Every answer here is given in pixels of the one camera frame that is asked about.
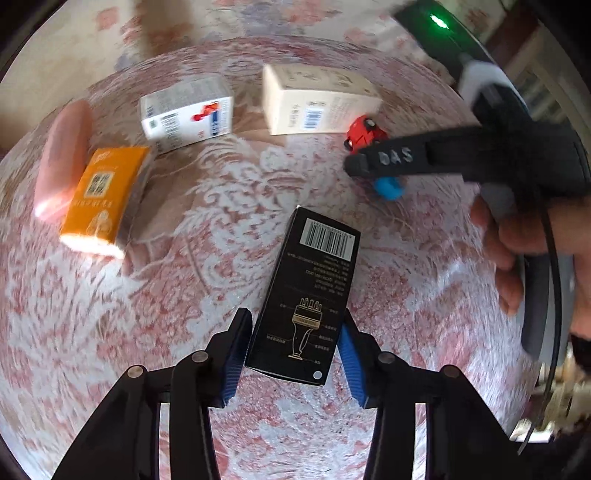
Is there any pink oblong case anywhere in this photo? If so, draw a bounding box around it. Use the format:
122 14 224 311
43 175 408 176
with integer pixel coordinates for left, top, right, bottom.
33 99 93 224

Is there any white box with red print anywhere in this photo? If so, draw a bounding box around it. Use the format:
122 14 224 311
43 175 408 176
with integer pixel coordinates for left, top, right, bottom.
140 74 234 155

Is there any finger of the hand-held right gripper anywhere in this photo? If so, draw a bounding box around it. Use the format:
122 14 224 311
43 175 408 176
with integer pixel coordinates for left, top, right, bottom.
345 127 485 181

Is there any floral bed sheet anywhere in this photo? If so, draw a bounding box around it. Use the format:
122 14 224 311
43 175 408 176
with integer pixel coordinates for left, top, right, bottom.
92 0 407 70

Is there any person's right hand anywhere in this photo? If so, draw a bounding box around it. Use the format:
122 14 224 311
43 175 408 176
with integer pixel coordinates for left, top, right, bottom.
470 196 591 342

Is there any red toy car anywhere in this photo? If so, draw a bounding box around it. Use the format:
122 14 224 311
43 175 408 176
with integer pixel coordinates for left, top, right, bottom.
344 115 391 155

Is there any cream box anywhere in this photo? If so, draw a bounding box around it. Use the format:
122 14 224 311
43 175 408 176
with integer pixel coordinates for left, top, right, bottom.
262 64 384 136

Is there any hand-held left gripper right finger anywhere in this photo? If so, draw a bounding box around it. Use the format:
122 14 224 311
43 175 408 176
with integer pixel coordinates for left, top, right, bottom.
339 311 513 480

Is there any black cable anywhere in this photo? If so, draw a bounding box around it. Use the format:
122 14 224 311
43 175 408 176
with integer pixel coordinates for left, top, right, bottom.
516 203 564 455

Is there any black box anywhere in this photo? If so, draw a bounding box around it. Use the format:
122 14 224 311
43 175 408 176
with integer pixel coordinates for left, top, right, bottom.
245 205 362 386

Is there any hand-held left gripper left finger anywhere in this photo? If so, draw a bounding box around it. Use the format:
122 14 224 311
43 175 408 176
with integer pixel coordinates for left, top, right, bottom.
51 307 254 480

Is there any small blue toy piece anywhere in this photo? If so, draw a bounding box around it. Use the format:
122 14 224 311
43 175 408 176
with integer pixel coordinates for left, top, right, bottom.
373 176 404 200

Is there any orange box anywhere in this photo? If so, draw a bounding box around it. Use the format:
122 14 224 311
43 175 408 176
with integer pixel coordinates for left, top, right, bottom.
60 146 151 259

